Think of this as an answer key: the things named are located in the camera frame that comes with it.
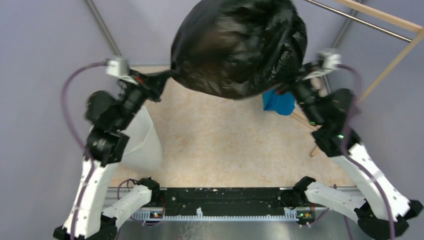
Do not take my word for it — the wooden clothes rack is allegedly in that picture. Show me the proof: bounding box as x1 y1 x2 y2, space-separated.
295 0 424 168

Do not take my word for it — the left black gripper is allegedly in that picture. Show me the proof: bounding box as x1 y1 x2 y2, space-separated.
117 66 173 129

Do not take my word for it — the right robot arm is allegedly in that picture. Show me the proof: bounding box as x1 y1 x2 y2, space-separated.
290 63 424 240

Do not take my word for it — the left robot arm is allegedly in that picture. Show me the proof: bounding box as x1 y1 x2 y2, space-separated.
53 70 172 240

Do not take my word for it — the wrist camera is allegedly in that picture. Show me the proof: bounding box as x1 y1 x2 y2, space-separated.
302 48 342 80
105 57 138 85

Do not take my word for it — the black plastic trash bag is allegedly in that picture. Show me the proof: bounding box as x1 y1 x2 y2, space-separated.
170 0 308 100

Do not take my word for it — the white translucent trash bin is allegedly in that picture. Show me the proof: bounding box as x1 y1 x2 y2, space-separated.
121 106 163 173

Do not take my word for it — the blue t-shirt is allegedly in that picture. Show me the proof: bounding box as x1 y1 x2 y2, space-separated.
261 89 296 116

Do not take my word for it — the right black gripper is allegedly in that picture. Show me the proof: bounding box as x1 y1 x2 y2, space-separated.
261 62 320 126

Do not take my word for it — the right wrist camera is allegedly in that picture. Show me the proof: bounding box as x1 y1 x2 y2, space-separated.
302 48 342 80

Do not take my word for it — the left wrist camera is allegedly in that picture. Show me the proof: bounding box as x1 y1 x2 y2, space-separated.
105 57 138 85

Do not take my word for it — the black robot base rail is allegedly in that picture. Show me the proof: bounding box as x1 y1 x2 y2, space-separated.
112 186 362 222

